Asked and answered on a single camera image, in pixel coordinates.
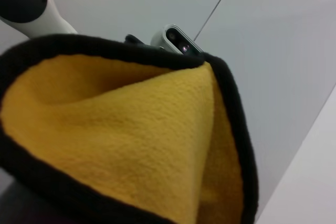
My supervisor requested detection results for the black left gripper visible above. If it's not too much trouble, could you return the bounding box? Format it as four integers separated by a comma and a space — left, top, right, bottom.
123, 34, 163, 50

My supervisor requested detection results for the yellow and grey towel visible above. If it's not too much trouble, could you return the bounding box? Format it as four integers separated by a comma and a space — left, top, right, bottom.
0, 34, 260, 224

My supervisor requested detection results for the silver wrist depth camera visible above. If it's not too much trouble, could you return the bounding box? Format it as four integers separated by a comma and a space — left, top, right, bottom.
151, 24, 204, 57

